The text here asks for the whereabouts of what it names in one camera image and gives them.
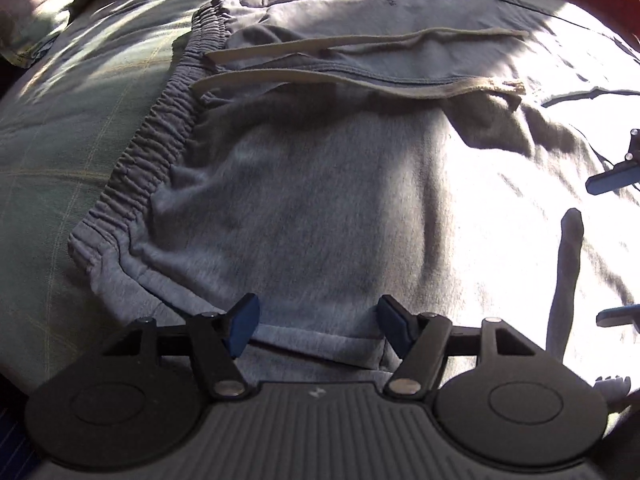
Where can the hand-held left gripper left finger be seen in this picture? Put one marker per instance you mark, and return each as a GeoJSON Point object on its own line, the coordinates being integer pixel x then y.
{"type": "Point", "coordinates": [242, 325]}

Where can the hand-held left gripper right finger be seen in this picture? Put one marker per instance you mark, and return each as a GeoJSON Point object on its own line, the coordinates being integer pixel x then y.
{"type": "Point", "coordinates": [392, 322]}

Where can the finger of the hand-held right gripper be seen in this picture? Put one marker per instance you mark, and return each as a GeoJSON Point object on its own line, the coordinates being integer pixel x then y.
{"type": "Point", "coordinates": [620, 316]}
{"type": "Point", "coordinates": [612, 180]}

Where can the grey sweatpants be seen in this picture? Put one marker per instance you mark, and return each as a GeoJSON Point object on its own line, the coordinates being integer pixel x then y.
{"type": "Point", "coordinates": [320, 185]}

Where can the grey plaid pillow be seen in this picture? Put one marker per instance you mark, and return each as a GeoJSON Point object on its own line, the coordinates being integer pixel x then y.
{"type": "Point", "coordinates": [30, 15]}

